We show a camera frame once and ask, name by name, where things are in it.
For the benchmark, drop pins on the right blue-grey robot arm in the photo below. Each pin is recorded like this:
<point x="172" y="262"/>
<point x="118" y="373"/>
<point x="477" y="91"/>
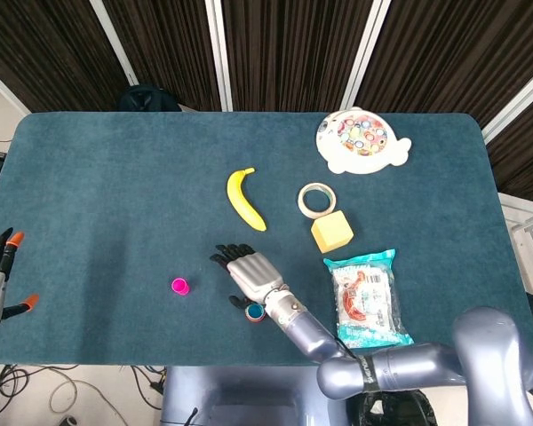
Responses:
<point x="311" y="333"/>

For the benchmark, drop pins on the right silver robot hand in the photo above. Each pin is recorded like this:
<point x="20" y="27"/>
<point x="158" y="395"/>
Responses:
<point x="253" y="275"/>

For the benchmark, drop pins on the white partition post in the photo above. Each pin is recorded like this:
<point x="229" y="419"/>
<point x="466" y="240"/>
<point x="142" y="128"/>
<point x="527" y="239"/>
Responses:
<point x="4" y="86"/>
<point x="515" y="108"/>
<point x="365" y="49"/>
<point x="220" y="53"/>
<point x="113" y="42"/>

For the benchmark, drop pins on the dark backpack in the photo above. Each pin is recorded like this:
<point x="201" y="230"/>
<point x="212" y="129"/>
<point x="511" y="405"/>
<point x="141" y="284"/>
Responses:
<point x="148" y="100"/>

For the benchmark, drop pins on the teal table cloth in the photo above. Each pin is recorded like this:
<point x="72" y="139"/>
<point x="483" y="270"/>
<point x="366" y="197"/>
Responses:
<point x="115" y="177"/>

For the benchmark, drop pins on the white metal frame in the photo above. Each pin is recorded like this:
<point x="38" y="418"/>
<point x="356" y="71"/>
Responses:
<point x="527" y="224"/>

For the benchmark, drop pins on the blue-grey robot torso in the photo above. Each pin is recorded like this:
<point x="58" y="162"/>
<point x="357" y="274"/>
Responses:
<point x="248" y="390"/>

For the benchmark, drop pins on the yellow banana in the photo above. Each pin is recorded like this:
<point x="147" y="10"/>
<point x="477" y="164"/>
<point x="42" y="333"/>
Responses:
<point x="242" y="202"/>

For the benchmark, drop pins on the white tape roll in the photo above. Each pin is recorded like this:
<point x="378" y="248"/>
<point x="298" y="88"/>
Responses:
<point x="303" y="205"/>

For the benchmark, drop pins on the teal snack packet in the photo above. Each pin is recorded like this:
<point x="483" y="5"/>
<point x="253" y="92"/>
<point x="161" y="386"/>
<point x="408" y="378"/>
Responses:
<point x="368" y="302"/>

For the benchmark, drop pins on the orange plastic cup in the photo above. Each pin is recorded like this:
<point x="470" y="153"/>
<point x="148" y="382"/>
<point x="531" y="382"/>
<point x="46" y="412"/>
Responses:
<point x="254" y="320"/>

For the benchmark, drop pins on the yellow foam cube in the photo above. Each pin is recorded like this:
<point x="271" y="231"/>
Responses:
<point x="333" y="233"/>

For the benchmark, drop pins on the black plastic bag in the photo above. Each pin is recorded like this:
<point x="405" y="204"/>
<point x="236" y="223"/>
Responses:
<point x="395" y="412"/>

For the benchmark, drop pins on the pink plastic cup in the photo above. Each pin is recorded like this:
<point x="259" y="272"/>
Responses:
<point x="180" y="287"/>

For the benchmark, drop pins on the dark brown slatted panel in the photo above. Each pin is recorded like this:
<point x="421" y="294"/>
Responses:
<point x="49" y="44"/>
<point x="528" y="155"/>
<point x="288" y="49"/>
<point x="173" y="44"/>
<point x="448" y="53"/>

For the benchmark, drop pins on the white fish-shaped toy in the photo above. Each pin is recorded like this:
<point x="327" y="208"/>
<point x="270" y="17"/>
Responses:
<point x="346" y="157"/>

